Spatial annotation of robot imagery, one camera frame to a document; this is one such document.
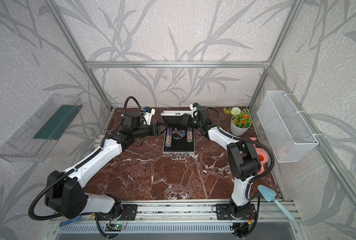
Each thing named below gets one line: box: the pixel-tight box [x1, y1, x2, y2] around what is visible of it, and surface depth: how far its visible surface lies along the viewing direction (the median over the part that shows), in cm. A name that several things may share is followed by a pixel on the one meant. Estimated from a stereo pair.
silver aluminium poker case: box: [161, 110, 195, 160], surface depth 98 cm
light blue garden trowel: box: [257, 185, 295, 221], surface depth 79 cm
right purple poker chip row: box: [186, 127, 193, 143], surface depth 101 cm
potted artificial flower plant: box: [222, 107, 253, 136], surface depth 98 cm
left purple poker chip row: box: [165, 127, 173, 147], surface depth 98 cm
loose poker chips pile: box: [172, 127, 187, 140], surface depth 104 cm
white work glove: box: [94, 134, 106, 148], surface depth 104 cm
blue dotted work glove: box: [59, 215, 83, 227], surface depth 72 cm
